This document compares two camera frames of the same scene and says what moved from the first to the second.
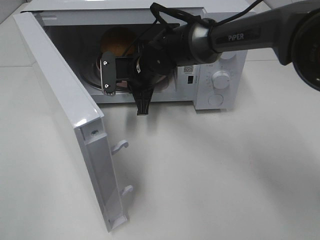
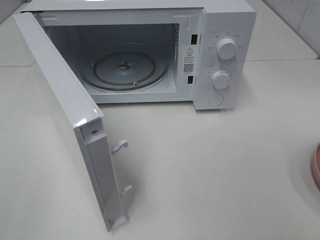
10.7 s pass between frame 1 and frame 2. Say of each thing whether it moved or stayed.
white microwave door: stayed
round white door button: stayed
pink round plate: moved
